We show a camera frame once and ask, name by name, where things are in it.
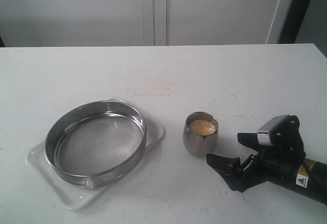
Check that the dark vertical post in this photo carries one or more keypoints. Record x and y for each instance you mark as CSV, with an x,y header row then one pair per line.
x,y
293,21

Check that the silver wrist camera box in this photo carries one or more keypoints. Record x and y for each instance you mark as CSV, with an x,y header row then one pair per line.
x,y
270,130

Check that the white cabinet doors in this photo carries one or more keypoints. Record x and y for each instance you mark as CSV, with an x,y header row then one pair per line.
x,y
141,22

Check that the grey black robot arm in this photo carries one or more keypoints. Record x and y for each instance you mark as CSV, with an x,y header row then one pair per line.
x,y
311,175

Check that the stainless steel cup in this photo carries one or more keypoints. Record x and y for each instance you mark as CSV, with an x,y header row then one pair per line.
x,y
200,145

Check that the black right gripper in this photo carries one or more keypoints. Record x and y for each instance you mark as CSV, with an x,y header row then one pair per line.
x,y
277,164

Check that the round steel mesh sieve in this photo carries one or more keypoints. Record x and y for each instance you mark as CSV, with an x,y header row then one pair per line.
x,y
96,143

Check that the white rectangular plastic tray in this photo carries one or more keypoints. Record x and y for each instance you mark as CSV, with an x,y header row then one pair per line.
x,y
75,197

